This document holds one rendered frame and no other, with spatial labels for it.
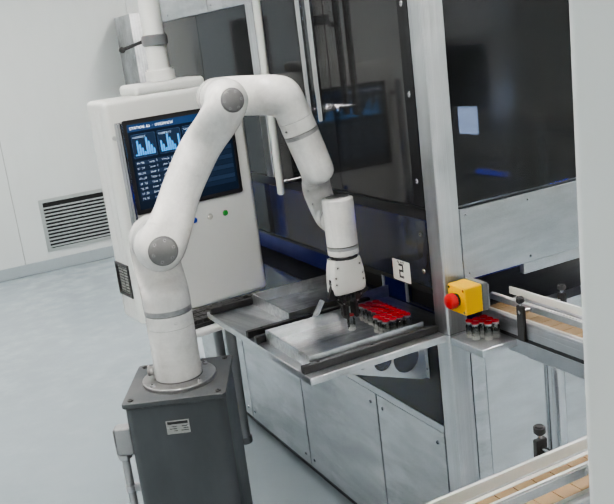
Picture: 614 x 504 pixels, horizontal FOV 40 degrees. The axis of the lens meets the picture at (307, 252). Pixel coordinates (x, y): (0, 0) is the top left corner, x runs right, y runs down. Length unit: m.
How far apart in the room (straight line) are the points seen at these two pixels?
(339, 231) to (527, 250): 0.51
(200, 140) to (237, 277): 1.05
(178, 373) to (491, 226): 0.88
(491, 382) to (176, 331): 0.86
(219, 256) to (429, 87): 1.18
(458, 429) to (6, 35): 5.72
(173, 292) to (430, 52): 0.85
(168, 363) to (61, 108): 5.40
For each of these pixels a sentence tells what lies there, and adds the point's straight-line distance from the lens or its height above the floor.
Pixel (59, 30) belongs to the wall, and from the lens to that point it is 7.43.
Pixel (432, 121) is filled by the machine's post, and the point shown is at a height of 1.44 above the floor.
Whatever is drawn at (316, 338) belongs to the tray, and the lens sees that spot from 2.30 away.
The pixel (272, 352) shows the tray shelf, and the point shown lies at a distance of 2.25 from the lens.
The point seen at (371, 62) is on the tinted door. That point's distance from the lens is 2.30.
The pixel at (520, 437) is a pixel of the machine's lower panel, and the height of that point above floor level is 0.52.
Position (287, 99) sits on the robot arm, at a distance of 2.11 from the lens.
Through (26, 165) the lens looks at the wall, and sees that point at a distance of 7.38.
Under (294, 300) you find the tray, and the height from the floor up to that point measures 0.88.
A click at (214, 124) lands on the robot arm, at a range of 2.03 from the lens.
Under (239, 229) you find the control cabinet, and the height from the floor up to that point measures 1.04.
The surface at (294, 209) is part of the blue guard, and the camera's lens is 2.85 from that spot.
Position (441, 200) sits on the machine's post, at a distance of 2.13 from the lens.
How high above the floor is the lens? 1.68
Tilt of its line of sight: 14 degrees down
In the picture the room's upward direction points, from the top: 7 degrees counter-clockwise
